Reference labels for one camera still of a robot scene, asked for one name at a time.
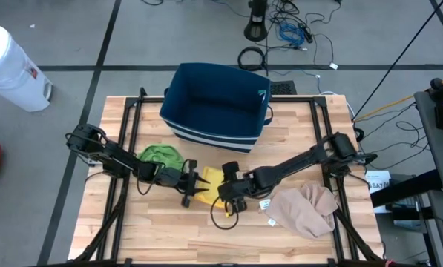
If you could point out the black power strip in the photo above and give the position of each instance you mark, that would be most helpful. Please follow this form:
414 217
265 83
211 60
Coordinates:
307 34

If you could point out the black cart beam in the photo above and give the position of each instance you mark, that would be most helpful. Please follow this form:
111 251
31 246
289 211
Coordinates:
406 189

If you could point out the thin black pole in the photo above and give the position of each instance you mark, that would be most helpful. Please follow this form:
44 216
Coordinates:
392 69

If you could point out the black stand base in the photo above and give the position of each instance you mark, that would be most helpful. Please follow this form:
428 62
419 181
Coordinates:
255 29

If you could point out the white trash can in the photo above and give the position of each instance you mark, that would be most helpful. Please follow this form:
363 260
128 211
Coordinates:
9 70

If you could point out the white paper sign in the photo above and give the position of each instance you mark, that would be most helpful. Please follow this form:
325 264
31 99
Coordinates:
377 181

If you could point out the green towel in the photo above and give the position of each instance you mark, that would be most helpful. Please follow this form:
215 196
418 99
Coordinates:
161 154

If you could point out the grey side table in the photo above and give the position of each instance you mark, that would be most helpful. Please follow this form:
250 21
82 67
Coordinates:
432 133

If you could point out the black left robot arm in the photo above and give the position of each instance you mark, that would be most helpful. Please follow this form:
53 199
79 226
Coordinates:
110 155

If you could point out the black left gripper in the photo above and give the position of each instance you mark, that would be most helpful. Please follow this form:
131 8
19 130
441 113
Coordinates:
173 178

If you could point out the black metal table frame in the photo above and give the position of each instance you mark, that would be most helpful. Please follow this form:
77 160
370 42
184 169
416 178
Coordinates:
147 99

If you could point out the white plug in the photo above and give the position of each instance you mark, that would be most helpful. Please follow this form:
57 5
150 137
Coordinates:
334 66

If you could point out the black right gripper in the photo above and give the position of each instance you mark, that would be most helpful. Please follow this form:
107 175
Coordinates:
236 189

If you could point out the black floor outlet box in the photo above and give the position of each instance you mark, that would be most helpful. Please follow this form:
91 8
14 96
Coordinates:
286 89

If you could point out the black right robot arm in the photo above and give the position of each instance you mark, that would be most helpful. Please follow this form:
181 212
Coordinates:
299 161

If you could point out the navy white striped fabric basket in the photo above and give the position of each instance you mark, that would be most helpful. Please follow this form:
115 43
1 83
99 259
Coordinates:
213 104

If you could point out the yellow towel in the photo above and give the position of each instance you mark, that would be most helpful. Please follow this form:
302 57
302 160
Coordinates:
213 181

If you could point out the beige towel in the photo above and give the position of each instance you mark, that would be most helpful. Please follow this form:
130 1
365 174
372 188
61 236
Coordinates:
302 215

